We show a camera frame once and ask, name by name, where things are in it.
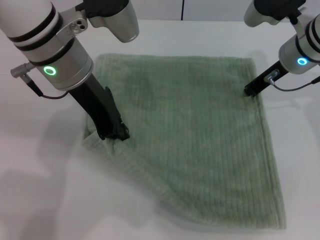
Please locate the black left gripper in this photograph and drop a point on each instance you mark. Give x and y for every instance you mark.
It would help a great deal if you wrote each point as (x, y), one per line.
(92, 105)

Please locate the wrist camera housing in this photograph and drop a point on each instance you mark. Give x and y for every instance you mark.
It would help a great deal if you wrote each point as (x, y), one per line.
(270, 12)
(117, 20)

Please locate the black vertical wall strip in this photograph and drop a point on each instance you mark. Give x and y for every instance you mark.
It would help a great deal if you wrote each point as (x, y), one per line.
(182, 10)

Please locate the right wrist camera housing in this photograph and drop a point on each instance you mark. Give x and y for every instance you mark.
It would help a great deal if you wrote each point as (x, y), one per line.
(270, 12)

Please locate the green ribbed towel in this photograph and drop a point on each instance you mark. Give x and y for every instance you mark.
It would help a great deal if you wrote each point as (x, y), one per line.
(195, 137)

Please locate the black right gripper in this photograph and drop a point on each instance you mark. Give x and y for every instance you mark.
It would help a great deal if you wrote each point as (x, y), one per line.
(267, 78)

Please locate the left wrist camera housing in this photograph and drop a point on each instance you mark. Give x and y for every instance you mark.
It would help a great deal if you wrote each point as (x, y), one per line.
(117, 20)

